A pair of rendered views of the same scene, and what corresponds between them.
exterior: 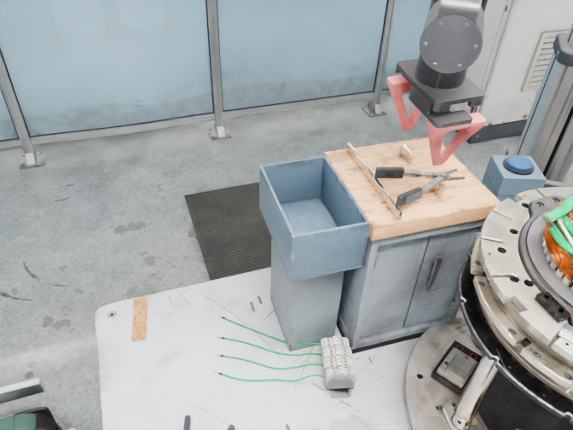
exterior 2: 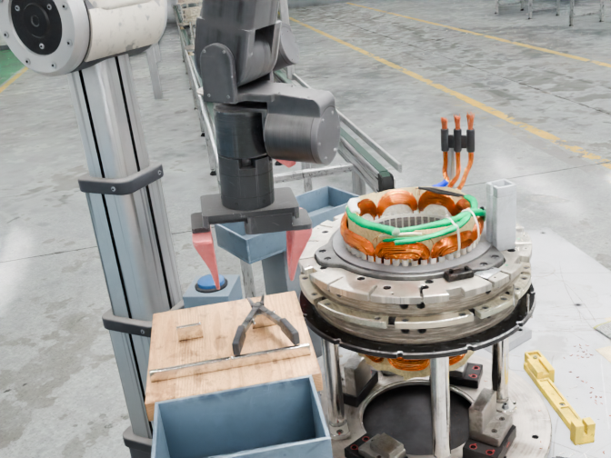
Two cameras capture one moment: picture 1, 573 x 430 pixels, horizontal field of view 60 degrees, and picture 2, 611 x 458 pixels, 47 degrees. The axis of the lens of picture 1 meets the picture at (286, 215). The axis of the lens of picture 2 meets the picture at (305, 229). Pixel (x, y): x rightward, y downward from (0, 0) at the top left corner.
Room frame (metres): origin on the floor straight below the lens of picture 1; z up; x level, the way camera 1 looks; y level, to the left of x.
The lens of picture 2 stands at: (0.36, 0.51, 1.49)
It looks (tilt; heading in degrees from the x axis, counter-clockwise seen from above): 22 degrees down; 282
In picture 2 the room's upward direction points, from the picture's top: 6 degrees counter-clockwise
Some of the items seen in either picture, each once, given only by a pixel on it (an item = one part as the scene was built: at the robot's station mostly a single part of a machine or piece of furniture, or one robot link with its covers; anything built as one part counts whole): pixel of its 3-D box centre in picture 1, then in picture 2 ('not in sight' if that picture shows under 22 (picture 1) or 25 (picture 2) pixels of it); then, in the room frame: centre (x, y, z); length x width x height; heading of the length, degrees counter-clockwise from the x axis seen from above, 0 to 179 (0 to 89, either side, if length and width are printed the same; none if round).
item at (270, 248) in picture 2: not in sight; (298, 282); (0.62, -0.60, 0.92); 0.25 x 0.11 x 0.28; 45
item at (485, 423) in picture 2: not in sight; (490, 416); (0.30, -0.33, 0.85); 0.06 x 0.04 x 0.05; 65
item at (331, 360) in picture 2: not in sight; (332, 369); (0.52, -0.35, 0.91); 0.02 x 0.02 x 0.21
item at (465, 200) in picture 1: (407, 183); (230, 348); (0.61, -0.18, 1.05); 0.20 x 0.19 x 0.02; 109
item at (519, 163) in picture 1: (519, 163); (210, 281); (0.70, -0.38, 1.04); 0.04 x 0.04 x 0.01
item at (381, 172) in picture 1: (389, 172); (238, 340); (0.59, -0.14, 1.09); 0.04 x 0.01 x 0.02; 94
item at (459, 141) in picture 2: not in sight; (457, 140); (0.33, -0.49, 1.21); 0.04 x 0.04 x 0.03; 23
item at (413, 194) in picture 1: (409, 196); (289, 331); (0.53, -0.16, 1.09); 0.04 x 0.01 x 0.02; 124
